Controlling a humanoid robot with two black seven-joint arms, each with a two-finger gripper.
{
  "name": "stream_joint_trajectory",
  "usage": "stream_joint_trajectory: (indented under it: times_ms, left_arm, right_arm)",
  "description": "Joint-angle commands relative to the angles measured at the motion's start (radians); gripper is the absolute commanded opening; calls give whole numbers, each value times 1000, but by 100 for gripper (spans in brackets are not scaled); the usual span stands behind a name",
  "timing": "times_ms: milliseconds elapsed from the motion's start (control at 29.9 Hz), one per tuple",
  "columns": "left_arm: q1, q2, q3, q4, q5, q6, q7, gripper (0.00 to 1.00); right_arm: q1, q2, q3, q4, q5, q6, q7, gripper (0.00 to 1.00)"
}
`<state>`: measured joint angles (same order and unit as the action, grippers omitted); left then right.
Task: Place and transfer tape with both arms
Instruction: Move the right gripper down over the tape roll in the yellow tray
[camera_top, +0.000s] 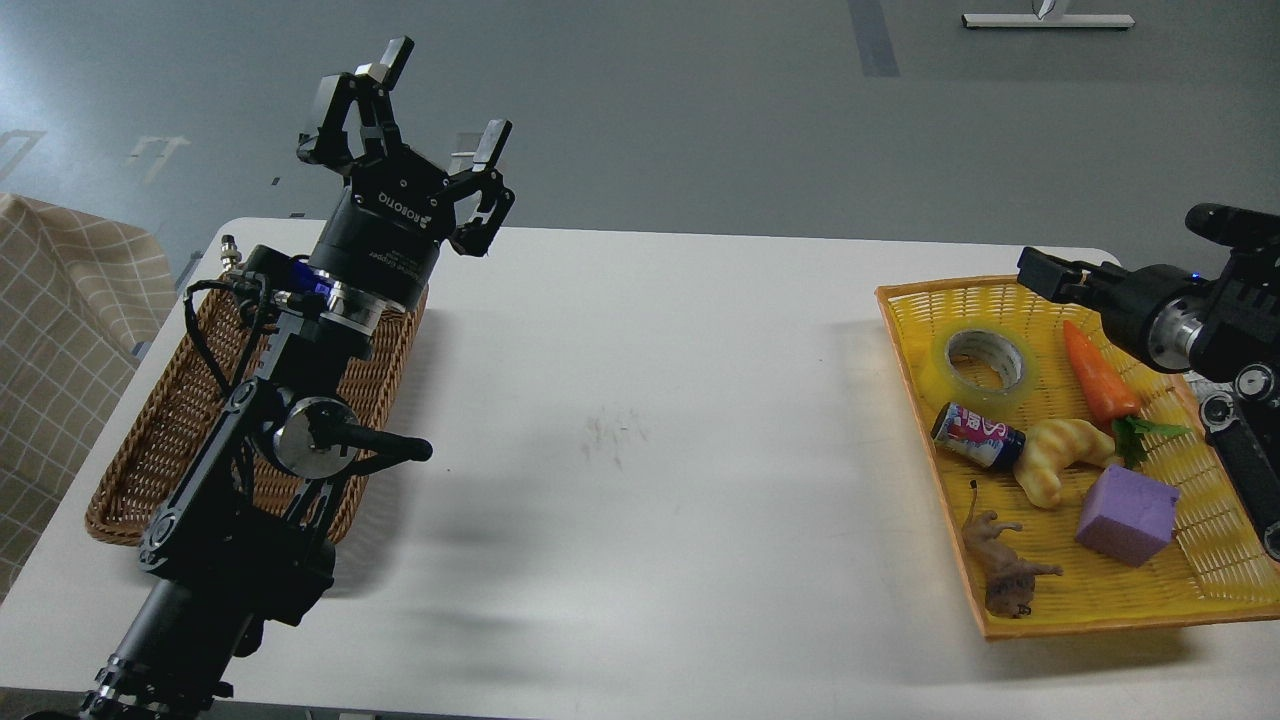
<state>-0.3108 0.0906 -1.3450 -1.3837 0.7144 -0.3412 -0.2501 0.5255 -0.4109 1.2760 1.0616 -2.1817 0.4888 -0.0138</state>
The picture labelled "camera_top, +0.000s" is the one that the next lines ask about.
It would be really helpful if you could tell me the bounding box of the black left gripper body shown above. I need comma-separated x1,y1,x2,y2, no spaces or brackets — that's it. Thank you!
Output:
312,146,457,307

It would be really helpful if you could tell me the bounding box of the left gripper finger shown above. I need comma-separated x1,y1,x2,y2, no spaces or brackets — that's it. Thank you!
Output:
440,118,515,258
296,36,415,187

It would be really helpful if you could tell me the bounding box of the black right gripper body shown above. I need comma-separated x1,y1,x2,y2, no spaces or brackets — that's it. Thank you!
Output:
1096,263,1206,373

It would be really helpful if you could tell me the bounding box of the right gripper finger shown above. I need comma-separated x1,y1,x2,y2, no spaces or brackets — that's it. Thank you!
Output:
1018,247,1117,307

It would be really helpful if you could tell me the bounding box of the yellow tape roll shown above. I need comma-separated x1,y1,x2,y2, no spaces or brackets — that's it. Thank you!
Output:
915,322,1041,419

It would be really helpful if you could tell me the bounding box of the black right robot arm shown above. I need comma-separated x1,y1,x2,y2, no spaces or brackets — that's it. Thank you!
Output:
1018,202,1279,559

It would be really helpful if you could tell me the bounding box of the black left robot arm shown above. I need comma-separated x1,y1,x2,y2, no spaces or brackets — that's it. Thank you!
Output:
77,36,515,719

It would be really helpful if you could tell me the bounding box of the toy carrot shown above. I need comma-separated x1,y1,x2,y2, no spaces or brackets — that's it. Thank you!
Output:
1061,320,1190,469

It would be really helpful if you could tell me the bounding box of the toy croissant bread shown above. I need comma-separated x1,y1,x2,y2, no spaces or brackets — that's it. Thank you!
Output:
1012,419,1121,509

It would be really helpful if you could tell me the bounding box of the small drink can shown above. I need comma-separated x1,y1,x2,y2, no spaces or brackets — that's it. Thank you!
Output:
929,402,1027,471

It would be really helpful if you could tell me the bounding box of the purple foam block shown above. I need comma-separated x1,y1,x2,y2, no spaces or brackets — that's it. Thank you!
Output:
1074,464,1181,568

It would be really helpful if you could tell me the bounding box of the brown wicker basket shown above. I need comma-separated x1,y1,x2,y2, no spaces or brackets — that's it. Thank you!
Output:
84,290,426,547

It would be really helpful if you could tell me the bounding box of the yellow plastic basket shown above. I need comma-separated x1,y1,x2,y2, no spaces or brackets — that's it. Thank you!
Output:
876,275,1277,641

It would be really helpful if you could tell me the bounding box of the white stand base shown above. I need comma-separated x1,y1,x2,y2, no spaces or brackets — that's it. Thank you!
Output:
960,1,1137,31

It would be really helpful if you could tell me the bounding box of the beige checkered cloth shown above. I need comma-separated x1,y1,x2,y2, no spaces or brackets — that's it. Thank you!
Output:
1,193,177,594

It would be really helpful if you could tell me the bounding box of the brown toy lion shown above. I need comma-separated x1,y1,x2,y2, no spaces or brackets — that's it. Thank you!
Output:
961,480,1065,619

